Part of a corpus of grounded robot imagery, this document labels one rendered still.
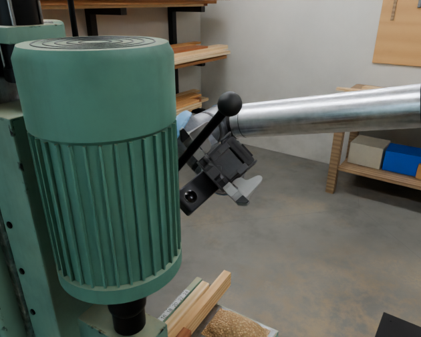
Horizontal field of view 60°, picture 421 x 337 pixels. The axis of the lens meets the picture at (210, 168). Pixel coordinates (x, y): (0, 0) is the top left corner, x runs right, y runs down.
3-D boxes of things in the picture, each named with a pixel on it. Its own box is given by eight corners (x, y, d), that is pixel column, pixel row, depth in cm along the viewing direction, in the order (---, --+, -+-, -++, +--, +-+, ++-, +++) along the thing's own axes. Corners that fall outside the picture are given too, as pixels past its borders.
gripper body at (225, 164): (228, 128, 64) (228, 140, 76) (191, 162, 63) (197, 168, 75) (258, 161, 63) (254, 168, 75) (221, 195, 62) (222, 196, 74)
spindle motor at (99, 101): (125, 329, 43) (89, 55, 30) (31, 276, 52) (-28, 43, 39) (204, 250, 57) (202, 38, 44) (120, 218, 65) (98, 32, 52)
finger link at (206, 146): (195, 100, 58) (219, 134, 65) (167, 125, 58) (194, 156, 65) (204, 109, 56) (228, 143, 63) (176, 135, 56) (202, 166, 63)
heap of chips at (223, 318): (254, 360, 73) (254, 350, 71) (200, 333, 79) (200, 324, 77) (270, 330, 79) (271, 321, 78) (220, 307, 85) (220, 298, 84)
